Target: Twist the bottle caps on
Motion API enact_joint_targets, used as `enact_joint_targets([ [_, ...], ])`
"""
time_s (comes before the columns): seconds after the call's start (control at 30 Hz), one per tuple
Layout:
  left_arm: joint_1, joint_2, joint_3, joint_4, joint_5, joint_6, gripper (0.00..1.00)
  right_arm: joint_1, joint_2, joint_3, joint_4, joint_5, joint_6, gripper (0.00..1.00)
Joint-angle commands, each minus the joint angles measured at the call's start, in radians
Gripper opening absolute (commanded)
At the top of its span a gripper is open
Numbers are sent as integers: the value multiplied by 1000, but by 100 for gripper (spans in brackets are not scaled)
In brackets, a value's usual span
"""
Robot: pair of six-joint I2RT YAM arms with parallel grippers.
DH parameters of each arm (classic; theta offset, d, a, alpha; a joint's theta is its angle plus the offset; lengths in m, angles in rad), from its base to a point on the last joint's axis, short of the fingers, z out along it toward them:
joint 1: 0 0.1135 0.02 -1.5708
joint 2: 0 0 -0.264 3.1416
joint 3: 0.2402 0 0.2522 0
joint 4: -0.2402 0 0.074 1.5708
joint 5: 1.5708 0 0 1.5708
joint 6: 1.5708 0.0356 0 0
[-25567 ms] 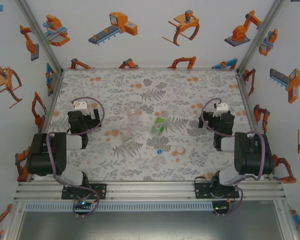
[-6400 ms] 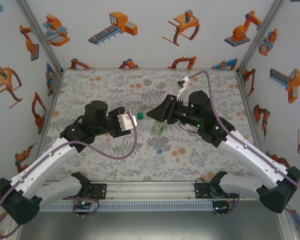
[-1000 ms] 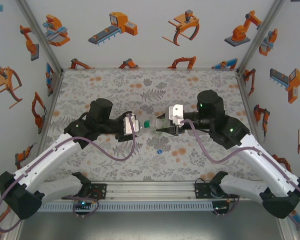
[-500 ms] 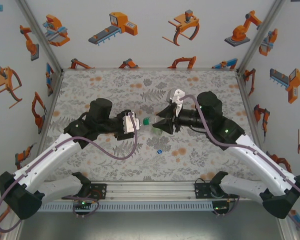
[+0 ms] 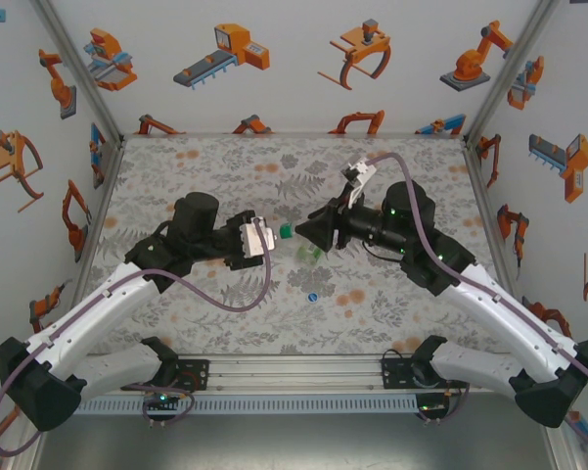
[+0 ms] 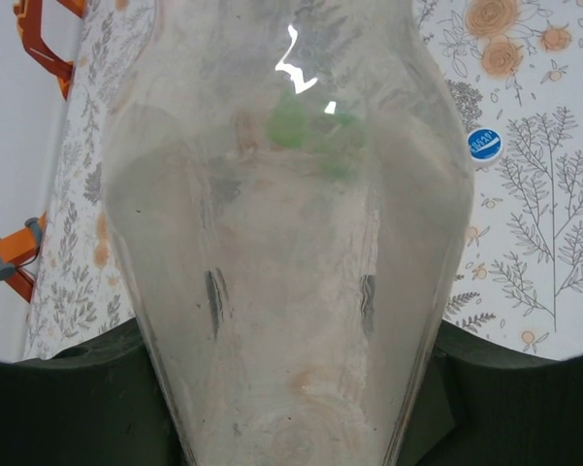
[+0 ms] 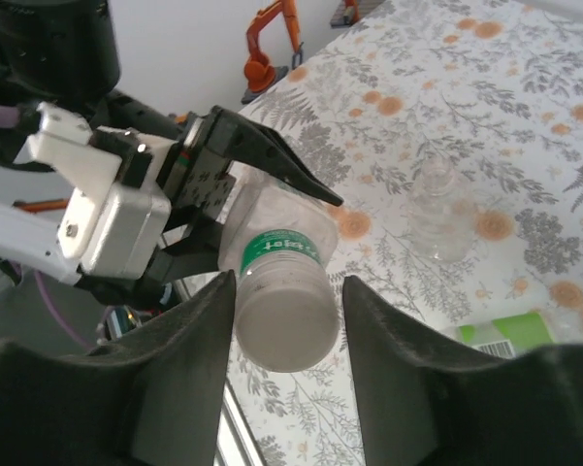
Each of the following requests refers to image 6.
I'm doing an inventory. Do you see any floral patterned table cover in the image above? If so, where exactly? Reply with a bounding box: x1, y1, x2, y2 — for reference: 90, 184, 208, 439
23, 0, 583, 363

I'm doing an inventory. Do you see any blue bottle cap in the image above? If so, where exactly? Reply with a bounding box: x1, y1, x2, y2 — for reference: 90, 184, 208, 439
467, 126, 506, 170

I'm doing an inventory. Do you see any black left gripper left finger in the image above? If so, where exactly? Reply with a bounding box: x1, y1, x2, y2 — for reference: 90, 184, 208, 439
0, 317, 185, 466

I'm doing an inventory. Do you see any clear bottle with green label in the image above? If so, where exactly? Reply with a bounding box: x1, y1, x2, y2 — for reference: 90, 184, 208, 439
266, 91, 370, 181

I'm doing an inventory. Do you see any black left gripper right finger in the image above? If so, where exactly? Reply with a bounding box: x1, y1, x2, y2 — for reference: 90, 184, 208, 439
397, 319, 583, 466

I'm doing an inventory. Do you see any clear bottle with white label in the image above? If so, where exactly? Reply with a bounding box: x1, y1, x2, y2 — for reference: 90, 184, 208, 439
101, 0, 476, 466

